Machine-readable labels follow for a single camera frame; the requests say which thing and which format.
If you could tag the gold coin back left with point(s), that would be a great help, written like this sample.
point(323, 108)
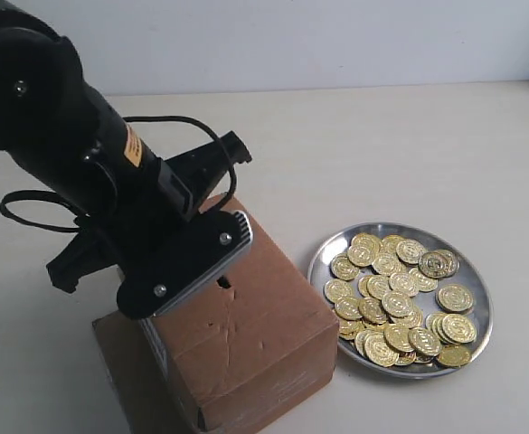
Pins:
point(361, 255)

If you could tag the brown cardboard slot box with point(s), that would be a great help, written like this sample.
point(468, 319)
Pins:
point(232, 359)

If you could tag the gold coin front centre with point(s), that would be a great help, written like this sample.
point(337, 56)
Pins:
point(424, 341)

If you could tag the gold coin left edge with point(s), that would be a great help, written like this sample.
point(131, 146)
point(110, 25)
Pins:
point(335, 288)

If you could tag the gold coin far right middle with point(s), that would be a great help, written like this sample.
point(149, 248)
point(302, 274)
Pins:
point(455, 298)

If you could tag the gold coin plate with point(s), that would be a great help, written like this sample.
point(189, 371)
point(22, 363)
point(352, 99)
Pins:
point(397, 304)
point(454, 356)

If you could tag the gold coin right large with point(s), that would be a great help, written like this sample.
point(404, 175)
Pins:
point(459, 329)

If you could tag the gold coin front left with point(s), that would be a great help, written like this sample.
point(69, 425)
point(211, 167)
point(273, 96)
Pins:
point(377, 351)

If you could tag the gold coin plate front right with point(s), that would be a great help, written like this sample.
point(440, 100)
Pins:
point(454, 356)

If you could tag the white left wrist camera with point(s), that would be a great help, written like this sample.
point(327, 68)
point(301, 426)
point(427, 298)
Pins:
point(199, 253)

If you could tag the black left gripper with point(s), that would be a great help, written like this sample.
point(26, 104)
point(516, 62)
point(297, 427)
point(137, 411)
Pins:
point(134, 201)

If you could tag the gold coin right back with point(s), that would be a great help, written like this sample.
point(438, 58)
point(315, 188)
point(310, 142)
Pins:
point(438, 264)

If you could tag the round silver metal plate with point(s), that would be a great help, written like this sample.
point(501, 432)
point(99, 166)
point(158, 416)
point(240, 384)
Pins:
point(319, 273)

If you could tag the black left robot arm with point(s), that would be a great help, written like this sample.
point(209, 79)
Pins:
point(50, 117)

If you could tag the gold coin top centre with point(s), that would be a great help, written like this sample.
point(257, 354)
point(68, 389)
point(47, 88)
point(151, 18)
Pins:
point(410, 251)

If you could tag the gold coin plate centre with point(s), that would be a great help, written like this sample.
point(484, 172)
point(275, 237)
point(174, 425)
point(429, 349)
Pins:
point(397, 304)

